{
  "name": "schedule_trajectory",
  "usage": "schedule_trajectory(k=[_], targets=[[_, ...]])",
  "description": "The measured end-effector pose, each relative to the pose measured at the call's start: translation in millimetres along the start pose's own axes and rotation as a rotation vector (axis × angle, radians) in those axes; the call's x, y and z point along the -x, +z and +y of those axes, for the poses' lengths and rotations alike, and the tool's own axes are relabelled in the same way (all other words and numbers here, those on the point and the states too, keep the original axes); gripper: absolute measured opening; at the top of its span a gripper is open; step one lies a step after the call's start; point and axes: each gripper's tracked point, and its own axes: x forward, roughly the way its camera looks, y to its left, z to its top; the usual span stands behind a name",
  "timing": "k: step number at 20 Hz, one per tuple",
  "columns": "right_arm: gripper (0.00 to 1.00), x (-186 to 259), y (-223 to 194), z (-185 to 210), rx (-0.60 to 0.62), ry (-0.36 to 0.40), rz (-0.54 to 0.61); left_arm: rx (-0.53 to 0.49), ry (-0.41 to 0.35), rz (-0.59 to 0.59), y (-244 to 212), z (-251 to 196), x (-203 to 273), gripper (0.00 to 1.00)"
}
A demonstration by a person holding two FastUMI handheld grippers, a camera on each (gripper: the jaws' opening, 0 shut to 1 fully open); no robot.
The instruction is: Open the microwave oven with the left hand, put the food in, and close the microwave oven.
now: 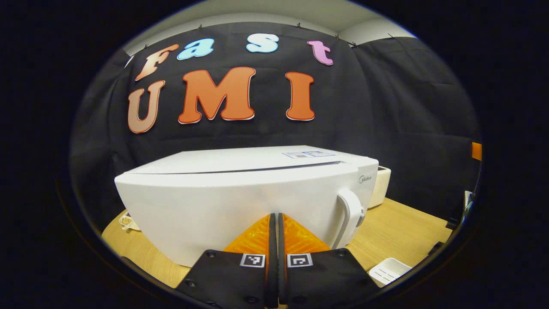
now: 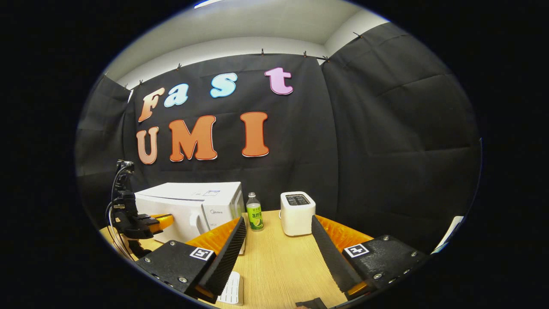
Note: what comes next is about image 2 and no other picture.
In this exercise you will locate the white panel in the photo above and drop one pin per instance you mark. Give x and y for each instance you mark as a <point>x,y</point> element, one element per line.
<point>450,231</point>

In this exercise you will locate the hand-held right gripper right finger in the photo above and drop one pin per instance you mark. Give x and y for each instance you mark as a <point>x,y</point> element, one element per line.
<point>334,262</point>

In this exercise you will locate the white toaster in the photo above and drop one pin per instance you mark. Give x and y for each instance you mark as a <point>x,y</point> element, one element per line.
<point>297,219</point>

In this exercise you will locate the white gridded pad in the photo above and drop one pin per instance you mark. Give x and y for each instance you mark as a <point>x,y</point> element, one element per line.
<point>231,289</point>

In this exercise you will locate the ceiling light panel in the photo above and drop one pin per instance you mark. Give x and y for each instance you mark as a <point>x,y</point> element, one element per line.
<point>209,3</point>

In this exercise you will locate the white microwave oven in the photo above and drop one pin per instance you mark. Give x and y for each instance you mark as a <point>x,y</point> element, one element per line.
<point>180,201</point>

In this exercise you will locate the green label drink bottle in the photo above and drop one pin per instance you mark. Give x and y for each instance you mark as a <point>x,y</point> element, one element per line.
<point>255,216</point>

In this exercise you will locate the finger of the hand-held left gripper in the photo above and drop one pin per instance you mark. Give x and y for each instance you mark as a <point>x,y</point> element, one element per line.
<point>165,221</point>

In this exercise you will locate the black backdrop cloth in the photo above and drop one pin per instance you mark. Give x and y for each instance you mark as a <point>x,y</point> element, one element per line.
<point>386,128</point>

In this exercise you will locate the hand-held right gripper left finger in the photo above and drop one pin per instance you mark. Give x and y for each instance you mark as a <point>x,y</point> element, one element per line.
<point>225,262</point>

